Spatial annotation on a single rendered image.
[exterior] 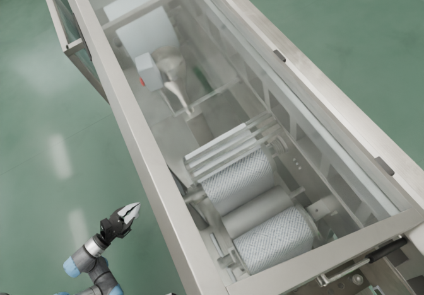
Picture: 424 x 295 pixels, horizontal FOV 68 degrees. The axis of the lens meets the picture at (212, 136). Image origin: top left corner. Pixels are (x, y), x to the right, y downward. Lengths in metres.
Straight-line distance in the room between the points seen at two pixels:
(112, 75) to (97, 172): 2.59
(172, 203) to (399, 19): 3.37
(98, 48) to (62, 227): 2.58
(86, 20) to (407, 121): 2.58
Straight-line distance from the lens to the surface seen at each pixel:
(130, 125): 0.46
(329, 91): 1.17
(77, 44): 1.44
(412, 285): 0.96
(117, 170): 3.00
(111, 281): 1.42
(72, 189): 3.17
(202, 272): 0.36
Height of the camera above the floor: 2.38
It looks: 58 degrees down
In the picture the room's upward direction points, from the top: 25 degrees counter-clockwise
